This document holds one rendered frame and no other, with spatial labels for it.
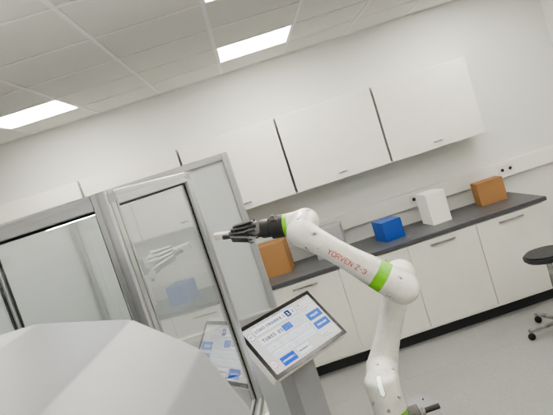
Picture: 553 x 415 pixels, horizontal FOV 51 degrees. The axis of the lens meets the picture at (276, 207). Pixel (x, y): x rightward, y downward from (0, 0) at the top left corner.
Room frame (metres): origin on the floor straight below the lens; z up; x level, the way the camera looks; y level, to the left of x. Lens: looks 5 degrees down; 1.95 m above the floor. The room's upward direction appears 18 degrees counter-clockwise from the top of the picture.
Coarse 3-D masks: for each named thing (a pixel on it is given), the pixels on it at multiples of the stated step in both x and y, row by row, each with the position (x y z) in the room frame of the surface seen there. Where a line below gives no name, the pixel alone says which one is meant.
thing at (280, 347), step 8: (296, 328) 2.83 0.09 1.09; (304, 328) 2.85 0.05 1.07; (312, 328) 2.86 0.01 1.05; (288, 336) 2.78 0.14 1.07; (296, 336) 2.79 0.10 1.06; (304, 336) 2.81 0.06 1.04; (272, 344) 2.72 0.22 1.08; (280, 344) 2.73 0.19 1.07; (288, 344) 2.74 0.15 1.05; (296, 344) 2.75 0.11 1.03; (272, 352) 2.68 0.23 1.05; (280, 352) 2.69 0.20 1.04
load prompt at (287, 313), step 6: (282, 312) 2.89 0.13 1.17; (288, 312) 2.90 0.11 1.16; (294, 312) 2.91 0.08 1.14; (270, 318) 2.84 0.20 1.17; (276, 318) 2.85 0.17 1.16; (282, 318) 2.86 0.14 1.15; (288, 318) 2.87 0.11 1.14; (258, 324) 2.79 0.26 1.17; (264, 324) 2.80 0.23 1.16; (270, 324) 2.80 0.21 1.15; (276, 324) 2.82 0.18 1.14; (252, 330) 2.75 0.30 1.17; (258, 330) 2.76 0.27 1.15; (264, 330) 2.77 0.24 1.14
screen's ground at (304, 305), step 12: (300, 300) 2.99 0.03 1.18; (312, 300) 3.01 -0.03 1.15; (276, 312) 2.88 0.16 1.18; (300, 312) 2.92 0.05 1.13; (312, 324) 2.88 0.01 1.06; (336, 324) 2.92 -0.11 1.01; (264, 336) 2.74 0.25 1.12; (276, 336) 2.76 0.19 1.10; (312, 336) 2.82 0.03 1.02; (324, 336) 2.84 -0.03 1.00; (264, 348) 2.68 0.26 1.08; (312, 348) 2.76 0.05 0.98; (276, 360) 2.65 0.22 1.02; (276, 372) 2.60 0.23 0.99
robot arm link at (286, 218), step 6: (300, 210) 2.24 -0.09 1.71; (306, 210) 2.23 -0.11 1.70; (312, 210) 2.24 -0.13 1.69; (282, 216) 2.25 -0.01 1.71; (288, 216) 2.24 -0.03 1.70; (294, 216) 2.22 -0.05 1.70; (312, 216) 2.20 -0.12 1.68; (282, 222) 2.23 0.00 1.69; (288, 222) 2.23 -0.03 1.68; (318, 222) 2.23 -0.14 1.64; (282, 228) 2.23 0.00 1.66
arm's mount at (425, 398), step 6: (420, 396) 2.33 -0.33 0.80; (426, 396) 2.31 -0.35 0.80; (408, 402) 2.32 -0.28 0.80; (414, 402) 2.30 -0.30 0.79; (420, 402) 2.29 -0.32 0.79; (426, 402) 2.27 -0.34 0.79; (432, 402) 2.26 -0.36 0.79; (372, 414) 2.32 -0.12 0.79; (426, 414) 2.19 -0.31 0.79; (432, 414) 2.17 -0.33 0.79; (438, 414) 2.16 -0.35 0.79
